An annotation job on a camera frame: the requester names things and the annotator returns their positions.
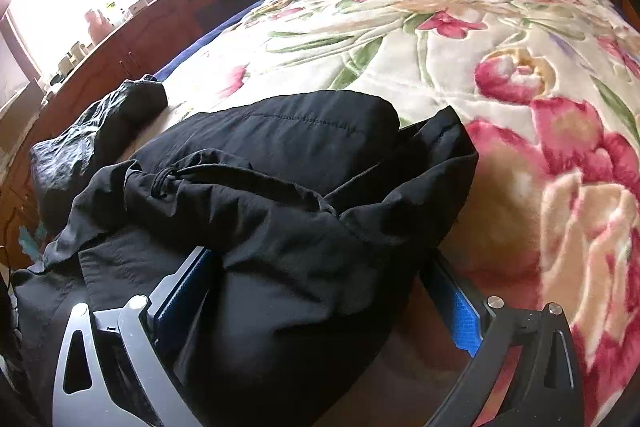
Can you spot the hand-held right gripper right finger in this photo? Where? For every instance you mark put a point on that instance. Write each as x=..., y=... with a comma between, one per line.
x=462, y=317

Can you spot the wooden dresser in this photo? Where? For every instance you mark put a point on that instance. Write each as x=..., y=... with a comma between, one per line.
x=165, y=22

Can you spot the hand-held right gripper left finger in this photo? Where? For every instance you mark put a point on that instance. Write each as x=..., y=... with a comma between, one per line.
x=182, y=302

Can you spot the black trench coat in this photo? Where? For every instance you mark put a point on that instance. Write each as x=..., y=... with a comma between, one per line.
x=280, y=217

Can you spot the pink bottle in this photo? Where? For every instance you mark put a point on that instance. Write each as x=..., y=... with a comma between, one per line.
x=99, y=26

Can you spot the dark blue bed sheet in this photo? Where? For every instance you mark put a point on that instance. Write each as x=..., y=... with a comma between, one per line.
x=230, y=22

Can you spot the crumpled black garment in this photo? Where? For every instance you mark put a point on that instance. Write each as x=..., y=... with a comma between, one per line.
x=100, y=127

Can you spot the floral blanket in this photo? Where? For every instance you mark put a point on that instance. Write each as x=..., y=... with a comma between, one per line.
x=400, y=32

